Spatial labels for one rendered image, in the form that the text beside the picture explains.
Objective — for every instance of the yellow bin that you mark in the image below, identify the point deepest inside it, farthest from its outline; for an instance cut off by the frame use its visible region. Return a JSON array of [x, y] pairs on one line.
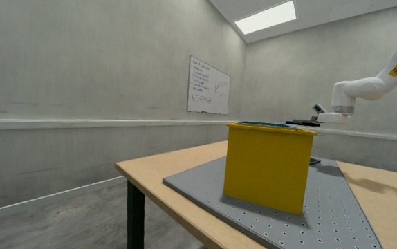
[[268, 165]]

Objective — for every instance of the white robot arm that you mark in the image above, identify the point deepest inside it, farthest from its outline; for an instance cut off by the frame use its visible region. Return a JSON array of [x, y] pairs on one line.
[[372, 88]]

